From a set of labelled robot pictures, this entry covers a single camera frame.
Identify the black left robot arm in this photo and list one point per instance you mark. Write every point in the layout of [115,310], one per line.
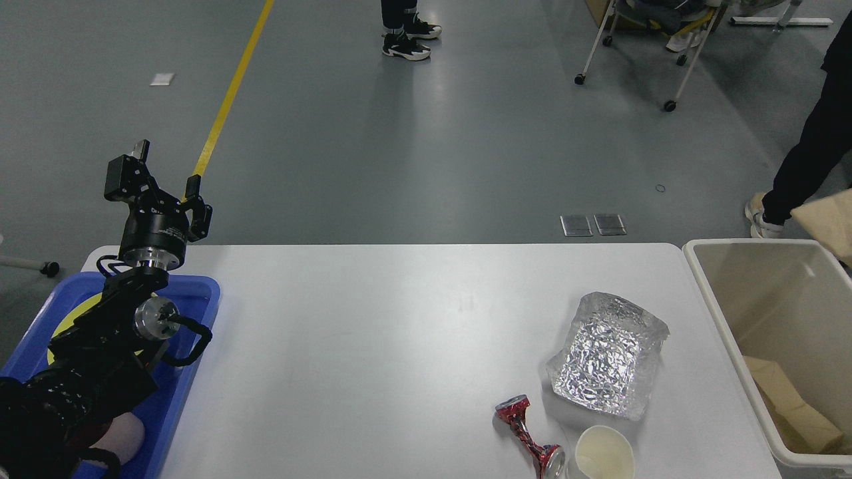
[103,363]

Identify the person at right edge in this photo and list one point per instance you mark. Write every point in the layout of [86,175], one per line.
[824,140]

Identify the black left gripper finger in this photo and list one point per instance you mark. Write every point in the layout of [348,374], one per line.
[194,216]
[128,180]

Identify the foil tray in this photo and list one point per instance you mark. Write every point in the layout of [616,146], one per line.
[610,357]

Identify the beige plastic bin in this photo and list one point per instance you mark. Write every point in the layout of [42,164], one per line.
[786,301]

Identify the crushed red can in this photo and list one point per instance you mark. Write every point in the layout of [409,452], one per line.
[549,459]

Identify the person in black trousers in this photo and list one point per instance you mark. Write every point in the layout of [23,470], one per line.
[403,30]

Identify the brown paper bag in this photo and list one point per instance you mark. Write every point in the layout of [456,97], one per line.
[828,221]

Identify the white rolling chair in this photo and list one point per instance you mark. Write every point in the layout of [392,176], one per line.
[671,18]

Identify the blue plastic tray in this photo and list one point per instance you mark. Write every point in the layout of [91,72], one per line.
[196,297]

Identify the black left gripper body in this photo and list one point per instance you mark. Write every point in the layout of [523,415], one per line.
[152,234]

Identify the metal floor plates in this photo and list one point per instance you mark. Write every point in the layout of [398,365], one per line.
[583,226]

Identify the yellow plate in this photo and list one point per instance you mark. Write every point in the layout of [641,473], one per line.
[80,309]

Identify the pink mug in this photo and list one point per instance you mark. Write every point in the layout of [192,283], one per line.
[122,436]

